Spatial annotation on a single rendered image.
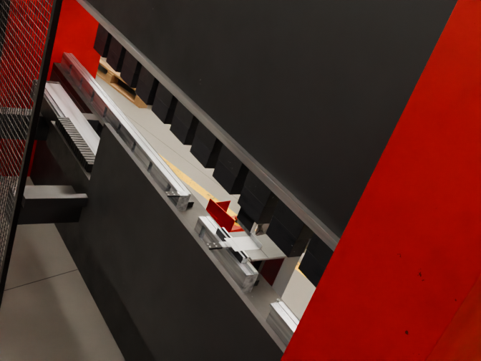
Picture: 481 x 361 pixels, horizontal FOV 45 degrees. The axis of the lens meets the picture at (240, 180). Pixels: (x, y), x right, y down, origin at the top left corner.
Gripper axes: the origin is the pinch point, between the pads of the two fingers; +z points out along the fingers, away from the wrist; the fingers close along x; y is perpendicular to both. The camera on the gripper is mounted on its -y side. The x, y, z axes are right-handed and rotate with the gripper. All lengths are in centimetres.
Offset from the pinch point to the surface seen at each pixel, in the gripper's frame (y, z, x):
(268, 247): -6.6, 0.5, 3.6
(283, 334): 2.3, 17.7, 42.0
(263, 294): -9.2, 14.6, 17.2
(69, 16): 18, -3, -214
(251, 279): 0.7, 14.1, 14.9
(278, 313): 5.0, 14.3, 36.1
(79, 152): 40, 35, -65
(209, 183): -171, -6, -205
